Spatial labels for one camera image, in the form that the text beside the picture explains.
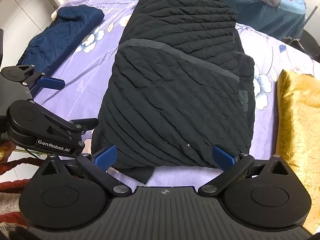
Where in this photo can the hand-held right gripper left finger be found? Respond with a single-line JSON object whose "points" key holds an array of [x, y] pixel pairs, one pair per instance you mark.
{"points": [[106, 157]]}

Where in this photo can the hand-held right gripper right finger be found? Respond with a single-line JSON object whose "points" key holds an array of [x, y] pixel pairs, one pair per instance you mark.
{"points": [[223, 158]]}

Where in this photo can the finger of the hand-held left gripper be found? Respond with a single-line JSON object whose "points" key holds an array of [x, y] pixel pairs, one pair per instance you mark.
{"points": [[62, 127], [51, 83]]}

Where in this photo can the black quilted jacket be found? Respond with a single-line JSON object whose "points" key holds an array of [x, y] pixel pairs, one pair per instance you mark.
{"points": [[175, 92]]}

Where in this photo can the purple floral bed sheet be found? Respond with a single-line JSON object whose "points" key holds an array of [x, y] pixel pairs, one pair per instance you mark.
{"points": [[82, 80]]}

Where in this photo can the navy blue garment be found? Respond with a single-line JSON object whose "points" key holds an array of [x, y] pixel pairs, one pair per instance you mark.
{"points": [[62, 35]]}

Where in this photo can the red knitted garment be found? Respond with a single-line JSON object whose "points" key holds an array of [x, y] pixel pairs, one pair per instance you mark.
{"points": [[10, 185]]}

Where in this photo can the gold velvet cloth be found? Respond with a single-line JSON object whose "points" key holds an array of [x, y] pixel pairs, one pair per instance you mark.
{"points": [[300, 117]]}

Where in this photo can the black chair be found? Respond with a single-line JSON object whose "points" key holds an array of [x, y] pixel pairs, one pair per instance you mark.
{"points": [[310, 47]]}

